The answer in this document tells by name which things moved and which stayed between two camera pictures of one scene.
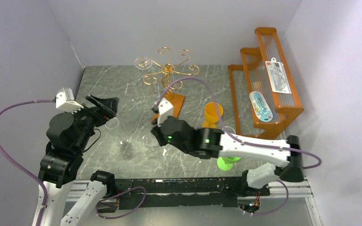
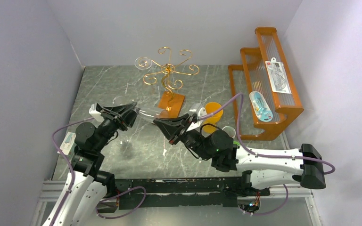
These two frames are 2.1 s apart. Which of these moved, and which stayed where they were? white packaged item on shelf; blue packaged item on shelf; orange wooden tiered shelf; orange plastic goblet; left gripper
Moved: left gripper
Stayed: white packaged item on shelf; orange wooden tiered shelf; blue packaged item on shelf; orange plastic goblet
